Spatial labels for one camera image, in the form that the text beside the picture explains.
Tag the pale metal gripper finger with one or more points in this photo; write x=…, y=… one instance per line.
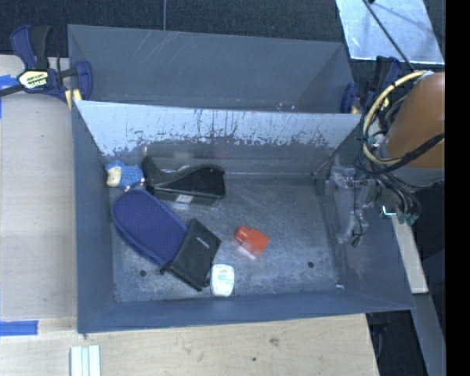
x=348, y=227

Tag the grey metal bin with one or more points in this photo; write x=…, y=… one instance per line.
x=282, y=218

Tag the red small block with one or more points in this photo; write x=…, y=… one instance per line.
x=252, y=239

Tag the white small container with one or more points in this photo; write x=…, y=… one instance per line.
x=222, y=280

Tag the black stapler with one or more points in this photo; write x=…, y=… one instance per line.
x=199, y=180

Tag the black pouch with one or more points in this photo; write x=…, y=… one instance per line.
x=194, y=253

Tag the blue oval fabric case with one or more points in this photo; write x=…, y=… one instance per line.
x=149, y=221

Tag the blue toy figure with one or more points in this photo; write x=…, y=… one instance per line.
x=127, y=174

